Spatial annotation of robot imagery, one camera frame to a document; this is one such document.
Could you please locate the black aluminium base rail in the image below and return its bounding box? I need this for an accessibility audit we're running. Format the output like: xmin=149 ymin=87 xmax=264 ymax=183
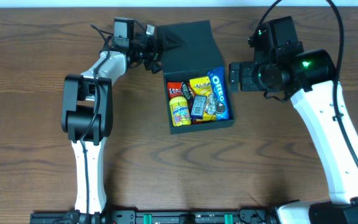
xmin=29 ymin=205 xmax=281 ymax=224

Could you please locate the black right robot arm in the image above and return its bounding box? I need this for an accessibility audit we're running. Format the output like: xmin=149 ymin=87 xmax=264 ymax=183
xmin=229 ymin=16 xmax=358 ymax=223

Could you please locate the yellow Hacks candy bag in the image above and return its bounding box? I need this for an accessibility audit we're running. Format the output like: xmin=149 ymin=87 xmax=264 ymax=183
xmin=190 ymin=76 xmax=216 ymax=123

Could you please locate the blue Eclipse mints tin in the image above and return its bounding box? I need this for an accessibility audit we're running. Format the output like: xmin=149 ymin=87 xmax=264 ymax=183
xmin=190 ymin=95 xmax=207 ymax=119

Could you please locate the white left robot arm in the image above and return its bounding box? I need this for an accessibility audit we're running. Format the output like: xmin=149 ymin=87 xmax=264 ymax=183
xmin=62 ymin=17 xmax=158 ymax=215

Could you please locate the dark green box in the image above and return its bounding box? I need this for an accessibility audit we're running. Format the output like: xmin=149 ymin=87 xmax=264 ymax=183
xmin=156 ymin=20 xmax=236 ymax=134

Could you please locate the blue Oreo cookie pack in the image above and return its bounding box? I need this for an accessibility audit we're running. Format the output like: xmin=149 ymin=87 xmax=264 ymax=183
xmin=208 ymin=67 xmax=230 ymax=121

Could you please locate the yellow Mentos gum bottle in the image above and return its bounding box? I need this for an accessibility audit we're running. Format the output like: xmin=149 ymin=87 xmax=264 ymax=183
xmin=169 ymin=96 xmax=191 ymax=127

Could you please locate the black snack wrapper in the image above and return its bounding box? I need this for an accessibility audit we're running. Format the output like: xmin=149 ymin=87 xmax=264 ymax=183
xmin=181 ymin=82 xmax=195 ymax=109

